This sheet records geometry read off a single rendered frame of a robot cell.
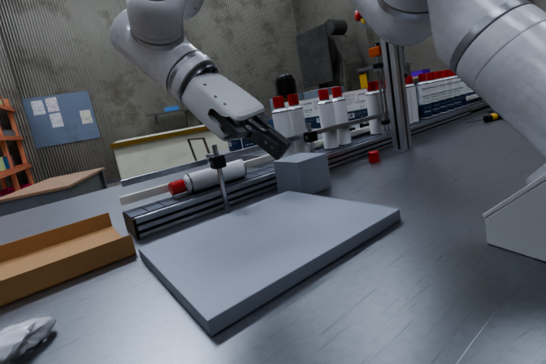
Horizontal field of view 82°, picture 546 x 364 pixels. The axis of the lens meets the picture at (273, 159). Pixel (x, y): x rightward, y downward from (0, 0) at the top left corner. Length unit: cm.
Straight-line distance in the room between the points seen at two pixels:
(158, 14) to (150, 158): 521
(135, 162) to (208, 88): 519
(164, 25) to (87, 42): 809
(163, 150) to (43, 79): 372
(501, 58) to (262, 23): 910
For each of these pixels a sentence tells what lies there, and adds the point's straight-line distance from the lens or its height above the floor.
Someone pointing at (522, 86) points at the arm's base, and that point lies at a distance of 49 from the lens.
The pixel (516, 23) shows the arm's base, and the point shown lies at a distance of 52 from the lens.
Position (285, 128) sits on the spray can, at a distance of 94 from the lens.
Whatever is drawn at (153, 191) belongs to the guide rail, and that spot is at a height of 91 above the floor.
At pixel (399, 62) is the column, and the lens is 116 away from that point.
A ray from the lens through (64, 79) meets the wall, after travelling 847.
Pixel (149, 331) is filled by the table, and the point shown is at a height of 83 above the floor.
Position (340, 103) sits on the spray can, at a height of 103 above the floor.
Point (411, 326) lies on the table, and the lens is 36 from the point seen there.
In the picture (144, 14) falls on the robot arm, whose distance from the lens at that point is 49.
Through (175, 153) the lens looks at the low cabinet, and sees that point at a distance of 568.
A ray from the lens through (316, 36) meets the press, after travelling 681.
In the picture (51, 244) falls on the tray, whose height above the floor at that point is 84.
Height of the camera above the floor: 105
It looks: 9 degrees down
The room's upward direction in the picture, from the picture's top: 10 degrees counter-clockwise
